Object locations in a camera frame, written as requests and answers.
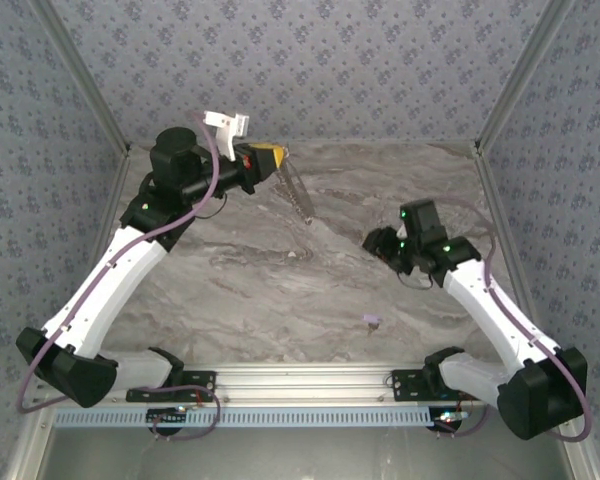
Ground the right black controller board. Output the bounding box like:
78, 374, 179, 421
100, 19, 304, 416
431, 407, 470, 434

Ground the right thin black wire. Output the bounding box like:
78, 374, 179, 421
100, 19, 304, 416
397, 269, 437, 292

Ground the thin black wire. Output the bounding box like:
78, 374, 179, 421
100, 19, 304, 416
197, 192, 229, 219
397, 269, 437, 292

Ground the left thin black wire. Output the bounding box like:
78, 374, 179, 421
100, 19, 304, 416
197, 192, 229, 219

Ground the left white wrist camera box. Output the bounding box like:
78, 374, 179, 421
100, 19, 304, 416
203, 109, 252, 163

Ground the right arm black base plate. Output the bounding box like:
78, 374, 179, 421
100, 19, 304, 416
390, 369, 484, 402

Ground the aluminium frame corner post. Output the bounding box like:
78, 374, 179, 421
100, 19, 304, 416
29, 0, 132, 154
474, 0, 577, 154

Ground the long aluminium base rail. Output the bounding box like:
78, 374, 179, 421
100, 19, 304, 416
32, 363, 580, 404

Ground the white slotted cable duct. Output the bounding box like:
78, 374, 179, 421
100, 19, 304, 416
52, 405, 444, 429

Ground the left thin red wire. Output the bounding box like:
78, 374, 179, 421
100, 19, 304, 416
185, 377, 208, 407

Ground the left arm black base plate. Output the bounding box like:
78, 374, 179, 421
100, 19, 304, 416
125, 370, 218, 403

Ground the aluminium frame lower post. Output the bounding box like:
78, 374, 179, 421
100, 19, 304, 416
4, 403, 56, 480
552, 402, 600, 480

